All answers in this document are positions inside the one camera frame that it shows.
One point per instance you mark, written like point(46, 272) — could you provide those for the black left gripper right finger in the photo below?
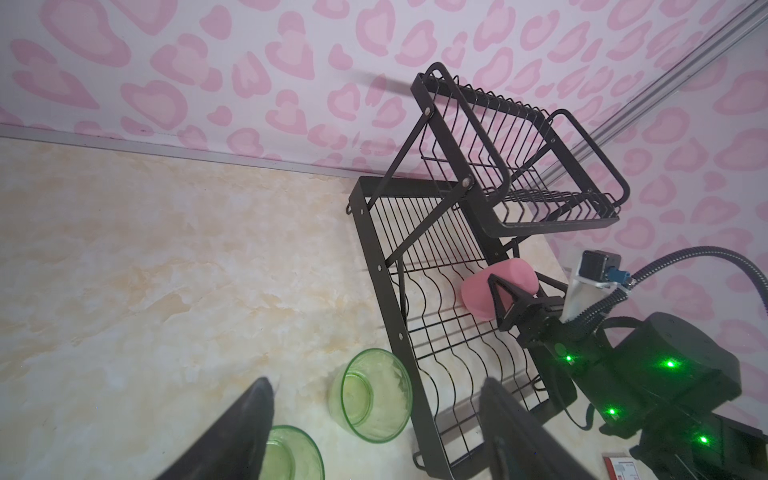
point(516, 445)

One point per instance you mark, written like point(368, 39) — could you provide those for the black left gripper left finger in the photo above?
point(234, 446)

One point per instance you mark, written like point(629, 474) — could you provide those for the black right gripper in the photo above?
point(534, 317)

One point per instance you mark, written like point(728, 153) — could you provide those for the green cup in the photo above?
point(371, 396)
point(291, 454)

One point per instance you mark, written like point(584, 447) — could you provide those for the pink cup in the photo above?
point(476, 292)

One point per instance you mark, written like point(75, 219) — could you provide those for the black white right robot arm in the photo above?
point(660, 378)

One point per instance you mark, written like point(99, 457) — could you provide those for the red white card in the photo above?
point(621, 468)

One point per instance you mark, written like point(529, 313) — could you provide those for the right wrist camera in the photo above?
point(594, 277)

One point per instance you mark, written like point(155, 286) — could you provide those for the black wire dish rack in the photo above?
point(478, 175)

